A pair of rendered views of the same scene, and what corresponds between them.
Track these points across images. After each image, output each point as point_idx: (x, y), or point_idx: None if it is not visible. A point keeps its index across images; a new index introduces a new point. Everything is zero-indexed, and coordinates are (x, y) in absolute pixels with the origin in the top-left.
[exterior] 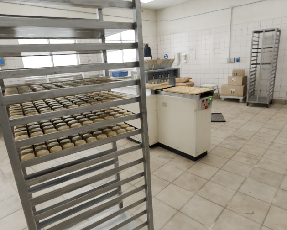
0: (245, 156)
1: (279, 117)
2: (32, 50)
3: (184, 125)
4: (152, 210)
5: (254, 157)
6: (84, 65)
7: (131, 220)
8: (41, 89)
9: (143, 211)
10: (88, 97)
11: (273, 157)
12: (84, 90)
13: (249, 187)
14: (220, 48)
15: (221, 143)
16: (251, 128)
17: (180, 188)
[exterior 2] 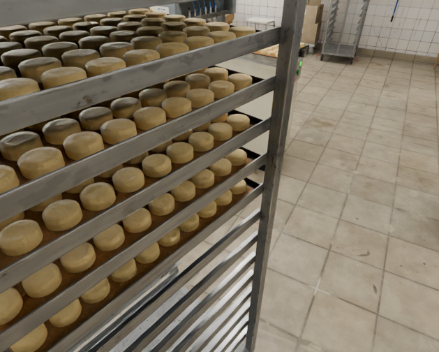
0: (338, 156)
1: (371, 83)
2: None
3: (251, 113)
4: (260, 306)
5: (351, 156)
6: (169, 59)
7: (228, 332)
8: (23, 142)
9: (245, 311)
10: None
11: (375, 154)
12: (168, 134)
13: (354, 210)
14: None
15: (299, 134)
16: (335, 103)
17: (256, 225)
